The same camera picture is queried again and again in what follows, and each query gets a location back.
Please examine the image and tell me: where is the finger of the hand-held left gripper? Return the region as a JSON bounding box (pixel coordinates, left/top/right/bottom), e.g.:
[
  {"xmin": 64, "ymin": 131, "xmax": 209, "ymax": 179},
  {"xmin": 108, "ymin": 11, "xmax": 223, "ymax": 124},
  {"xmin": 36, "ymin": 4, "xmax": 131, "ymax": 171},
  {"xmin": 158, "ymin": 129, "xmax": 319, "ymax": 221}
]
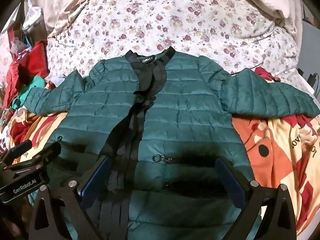
[
  {"xmin": 0, "ymin": 139, "xmax": 33, "ymax": 163},
  {"xmin": 4, "ymin": 141, "xmax": 62, "ymax": 178}
]

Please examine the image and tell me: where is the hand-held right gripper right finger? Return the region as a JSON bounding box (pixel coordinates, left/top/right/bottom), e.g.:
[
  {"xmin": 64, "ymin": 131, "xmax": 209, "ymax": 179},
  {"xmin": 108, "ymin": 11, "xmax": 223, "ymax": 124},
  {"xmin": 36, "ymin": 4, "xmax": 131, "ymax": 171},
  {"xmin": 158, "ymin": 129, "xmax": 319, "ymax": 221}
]
[{"xmin": 214, "ymin": 156, "xmax": 298, "ymax": 240}]

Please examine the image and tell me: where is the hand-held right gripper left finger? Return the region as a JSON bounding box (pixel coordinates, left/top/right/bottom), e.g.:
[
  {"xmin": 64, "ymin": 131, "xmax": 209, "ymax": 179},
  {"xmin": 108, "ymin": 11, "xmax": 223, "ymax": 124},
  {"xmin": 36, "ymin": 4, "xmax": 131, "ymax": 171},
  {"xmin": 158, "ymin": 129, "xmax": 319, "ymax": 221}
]
[{"xmin": 29, "ymin": 155, "xmax": 112, "ymax": 240}]

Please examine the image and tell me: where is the green puffer jacket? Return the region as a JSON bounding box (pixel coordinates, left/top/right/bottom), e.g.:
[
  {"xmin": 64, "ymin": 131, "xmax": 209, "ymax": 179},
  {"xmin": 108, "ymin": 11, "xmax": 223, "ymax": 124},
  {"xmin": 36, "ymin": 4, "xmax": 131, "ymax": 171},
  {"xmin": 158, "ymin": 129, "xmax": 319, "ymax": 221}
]
[{"xmin": 25, "ymin": 46, "xmax": 319, "ymax": 240}]

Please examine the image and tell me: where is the orange cartoon printed blanket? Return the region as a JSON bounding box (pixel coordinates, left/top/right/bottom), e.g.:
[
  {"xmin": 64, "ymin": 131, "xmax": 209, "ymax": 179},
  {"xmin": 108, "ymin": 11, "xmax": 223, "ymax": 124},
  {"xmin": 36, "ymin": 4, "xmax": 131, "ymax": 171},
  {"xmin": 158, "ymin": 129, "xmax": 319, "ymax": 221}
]
[{"xmin": 0, "ymin": 67, "xmax": 320, "ymax": 233}]

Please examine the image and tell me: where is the teal cloth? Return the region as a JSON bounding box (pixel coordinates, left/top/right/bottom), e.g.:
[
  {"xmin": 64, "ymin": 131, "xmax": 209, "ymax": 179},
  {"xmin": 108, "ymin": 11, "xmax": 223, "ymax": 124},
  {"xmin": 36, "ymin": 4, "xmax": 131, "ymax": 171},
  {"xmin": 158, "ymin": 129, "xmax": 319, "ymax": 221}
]
[{"xmin": 11, "ymin": 76, "xmax": 45, "ymax": 110}]

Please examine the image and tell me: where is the pale grey cloth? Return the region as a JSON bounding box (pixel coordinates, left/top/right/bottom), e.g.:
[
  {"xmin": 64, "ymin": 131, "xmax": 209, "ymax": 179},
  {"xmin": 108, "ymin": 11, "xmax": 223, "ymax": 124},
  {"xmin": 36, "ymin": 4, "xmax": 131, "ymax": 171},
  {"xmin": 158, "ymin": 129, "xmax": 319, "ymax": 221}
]
[{"xmin": 49, "ymin": 76, "xmax": 66, "ymax": 91}]

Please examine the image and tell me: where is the red cloth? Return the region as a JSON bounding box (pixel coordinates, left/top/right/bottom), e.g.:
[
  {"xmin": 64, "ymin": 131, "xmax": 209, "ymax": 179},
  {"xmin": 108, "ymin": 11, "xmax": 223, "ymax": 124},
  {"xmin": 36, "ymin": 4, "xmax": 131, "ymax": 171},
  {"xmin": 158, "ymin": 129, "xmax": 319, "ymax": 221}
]
[{"xmin": 5, "ymin": 41, "xmax": 50, "ymax": 110}]

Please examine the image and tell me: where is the black power adapter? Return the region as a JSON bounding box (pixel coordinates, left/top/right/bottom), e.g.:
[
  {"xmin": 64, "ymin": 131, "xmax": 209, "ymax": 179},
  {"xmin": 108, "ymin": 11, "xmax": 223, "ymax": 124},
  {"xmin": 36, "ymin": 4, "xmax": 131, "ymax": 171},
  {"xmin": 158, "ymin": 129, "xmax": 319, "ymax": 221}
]
[{"xmin": 306, "ymin": 72, "xmax": 319, "ymax": 85}]

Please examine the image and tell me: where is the clear plastic bag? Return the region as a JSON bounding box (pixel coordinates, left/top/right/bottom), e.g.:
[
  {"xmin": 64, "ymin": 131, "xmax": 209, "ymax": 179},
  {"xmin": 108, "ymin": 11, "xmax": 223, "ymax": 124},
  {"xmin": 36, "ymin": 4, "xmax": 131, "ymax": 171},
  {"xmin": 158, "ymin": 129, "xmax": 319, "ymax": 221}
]
[{"xmin": 21, "ymin": 0, "xmax": 42, "ymax": 30}]

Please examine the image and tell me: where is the beige satin ruffled cloth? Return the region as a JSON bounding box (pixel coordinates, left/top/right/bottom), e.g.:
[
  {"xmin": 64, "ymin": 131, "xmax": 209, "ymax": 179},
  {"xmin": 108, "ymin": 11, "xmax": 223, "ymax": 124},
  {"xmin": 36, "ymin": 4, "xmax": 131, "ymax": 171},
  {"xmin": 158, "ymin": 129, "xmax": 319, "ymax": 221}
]
[{"xmin": 47, "ymin": 0, "xmax": 140, "ymax": 39}]

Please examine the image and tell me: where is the floral quilt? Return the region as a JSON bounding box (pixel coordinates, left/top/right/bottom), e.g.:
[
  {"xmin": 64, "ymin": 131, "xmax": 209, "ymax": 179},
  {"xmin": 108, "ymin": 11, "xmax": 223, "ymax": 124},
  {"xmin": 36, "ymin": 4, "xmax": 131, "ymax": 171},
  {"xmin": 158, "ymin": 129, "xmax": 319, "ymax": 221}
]
[{"xmin": 47, "ymin": 0, "xmax": 300, "ymax": 80}]

